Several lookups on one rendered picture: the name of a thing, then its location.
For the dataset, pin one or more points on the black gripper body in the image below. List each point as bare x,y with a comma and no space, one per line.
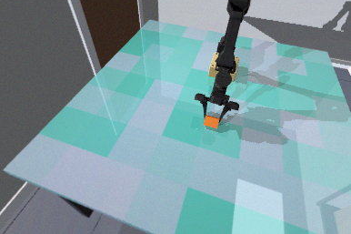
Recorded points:
204,99

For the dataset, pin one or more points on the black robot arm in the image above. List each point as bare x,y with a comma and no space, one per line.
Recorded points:
225,63

